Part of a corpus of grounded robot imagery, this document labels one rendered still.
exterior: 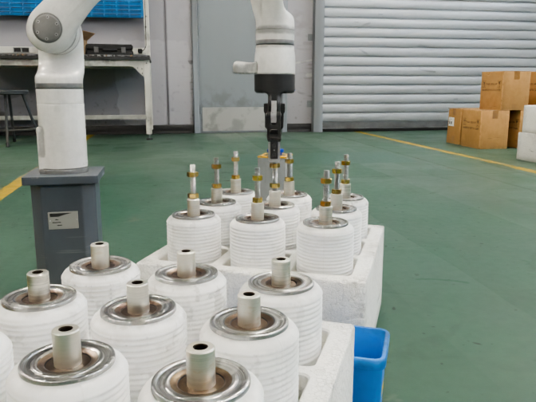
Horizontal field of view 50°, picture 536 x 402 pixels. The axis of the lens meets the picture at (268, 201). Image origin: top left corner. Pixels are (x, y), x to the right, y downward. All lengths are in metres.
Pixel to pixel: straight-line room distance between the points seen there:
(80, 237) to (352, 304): 0.60
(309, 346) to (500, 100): 4.32
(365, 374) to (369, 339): 0.10
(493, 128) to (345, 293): 4.02
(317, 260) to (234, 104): 5.34
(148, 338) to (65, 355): 0.10
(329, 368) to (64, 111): 0.80
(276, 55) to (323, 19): 5.30
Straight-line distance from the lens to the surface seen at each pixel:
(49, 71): 1.25
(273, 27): 1.05
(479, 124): 4.81
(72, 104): 1.23
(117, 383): 0.49
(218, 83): 6.20
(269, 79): 1.04
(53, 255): 1.26
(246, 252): 0.96
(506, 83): 4.89
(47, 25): 1.22
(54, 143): 1.23
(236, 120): 6.23
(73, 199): 1.23
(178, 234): 1.00
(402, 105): 6.65
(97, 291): 0.72
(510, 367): 1.11
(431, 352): 1.12
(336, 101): 6.39
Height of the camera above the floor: 0.47
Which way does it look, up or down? 11 degrees down
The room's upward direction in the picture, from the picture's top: straight up
